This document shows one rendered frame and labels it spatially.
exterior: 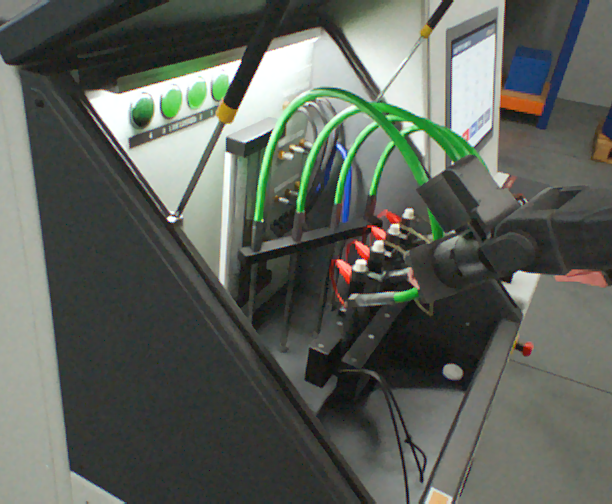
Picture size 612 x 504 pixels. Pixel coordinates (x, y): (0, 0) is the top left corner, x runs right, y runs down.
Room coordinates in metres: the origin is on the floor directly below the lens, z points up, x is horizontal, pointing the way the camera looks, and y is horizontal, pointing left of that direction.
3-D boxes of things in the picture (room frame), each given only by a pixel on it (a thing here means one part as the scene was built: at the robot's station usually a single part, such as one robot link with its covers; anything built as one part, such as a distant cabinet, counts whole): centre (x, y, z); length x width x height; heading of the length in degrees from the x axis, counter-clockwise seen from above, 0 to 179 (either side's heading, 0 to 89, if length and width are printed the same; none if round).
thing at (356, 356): (0.96, -0.14, 0.91); 0.34 x 0.10 x 0.15; 156
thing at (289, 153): (1.18, 0.05, 1.20); 0.13 x 0.03 x 0.31; 156
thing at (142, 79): (0.96, 0.15, 1.43); 0.54 x 0.03 x 0.02; 156
